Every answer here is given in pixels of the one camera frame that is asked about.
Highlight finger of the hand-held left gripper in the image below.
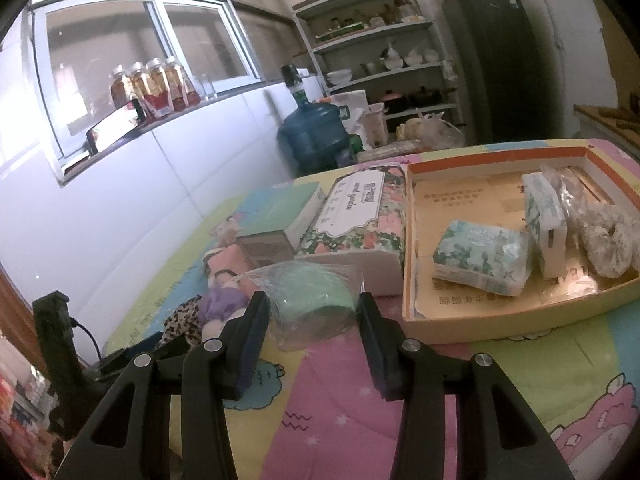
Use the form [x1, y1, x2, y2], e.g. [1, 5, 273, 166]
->
[150, 335, 192, 365]
[97, 332, 163, 376]

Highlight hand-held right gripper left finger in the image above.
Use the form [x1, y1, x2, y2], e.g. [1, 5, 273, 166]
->
[52, 290, 271, 480]

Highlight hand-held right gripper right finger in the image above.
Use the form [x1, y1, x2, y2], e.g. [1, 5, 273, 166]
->
[357, 291, 576, 480]

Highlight leopard print cloth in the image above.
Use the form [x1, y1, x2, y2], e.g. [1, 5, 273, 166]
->
[157, 297, 206, 348]

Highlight cream plush toy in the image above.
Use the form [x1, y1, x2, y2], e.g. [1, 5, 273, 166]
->
[199, 310, 246, 345]

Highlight purple scrunchie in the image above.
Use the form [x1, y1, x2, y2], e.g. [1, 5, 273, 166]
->
[200, 282, 251, 321]

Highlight green towel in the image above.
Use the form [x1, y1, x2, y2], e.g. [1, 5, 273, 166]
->
[245, 262, 366, 352]

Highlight green floral tissue packet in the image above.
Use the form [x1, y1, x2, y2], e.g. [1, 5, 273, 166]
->
[432, 219, 533, 295]

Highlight orange-rimmed cardboard box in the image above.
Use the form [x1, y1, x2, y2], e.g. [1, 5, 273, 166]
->
[401, 145, 640, 343]

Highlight white tissue packet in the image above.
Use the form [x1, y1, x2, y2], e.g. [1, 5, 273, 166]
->
[521, 172, 568, 280]

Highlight white floral scrunchie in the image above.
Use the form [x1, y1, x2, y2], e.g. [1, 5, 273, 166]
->
[582, 212, 636, 278]

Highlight pink cloth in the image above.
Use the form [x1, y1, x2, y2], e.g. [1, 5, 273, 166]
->
[202, 245, 251, 286]

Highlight large floral tissue pack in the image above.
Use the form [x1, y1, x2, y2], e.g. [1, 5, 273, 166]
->
[295, 164, 408, 297]

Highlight green cardboard box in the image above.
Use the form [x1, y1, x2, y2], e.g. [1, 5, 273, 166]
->
[235, 182, 327, 270]

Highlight smartphone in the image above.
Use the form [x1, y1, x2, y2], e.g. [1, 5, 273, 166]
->
[86, 99, 146, 156]

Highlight plastic bag of food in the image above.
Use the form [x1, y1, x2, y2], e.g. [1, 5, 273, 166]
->
[395, 110, 466, 151]

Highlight blue water jug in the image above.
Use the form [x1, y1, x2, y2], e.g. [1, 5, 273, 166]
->
[277, 91, 351, 173]

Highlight translucent plastic container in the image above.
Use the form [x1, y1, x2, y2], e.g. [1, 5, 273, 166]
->
[362, 103, 390, 148]

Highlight white paper bag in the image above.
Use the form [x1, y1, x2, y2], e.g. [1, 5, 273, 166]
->
[327, 90, 371, 146]

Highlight black pot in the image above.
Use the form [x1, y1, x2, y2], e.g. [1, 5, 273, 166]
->
[407, 87, 443, 108]

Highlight black water pump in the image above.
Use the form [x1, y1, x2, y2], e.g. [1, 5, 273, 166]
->
[281, 64, 307, 98]

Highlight sliding window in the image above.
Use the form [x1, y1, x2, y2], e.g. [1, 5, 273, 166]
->
[30, 0, 263, 176]

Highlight dark refrigerator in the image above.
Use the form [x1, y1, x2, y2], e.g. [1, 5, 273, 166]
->
[442, 0, 551, 143]

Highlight grey kitchen shelf unit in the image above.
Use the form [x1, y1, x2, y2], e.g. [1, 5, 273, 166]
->
[291, 0, 468, 146]

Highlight kitchen counter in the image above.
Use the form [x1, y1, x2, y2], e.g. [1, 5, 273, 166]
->
[572, 102, 640, 151]

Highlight wooden rolling pin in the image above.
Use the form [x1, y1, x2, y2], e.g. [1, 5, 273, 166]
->
[597, 105, 640, 121]

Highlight cardboard sheet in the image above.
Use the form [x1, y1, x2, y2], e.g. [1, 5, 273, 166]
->
[592, 0, 640, 111]

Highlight black cable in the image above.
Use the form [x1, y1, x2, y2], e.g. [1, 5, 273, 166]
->
[70, 317, 103, 361]

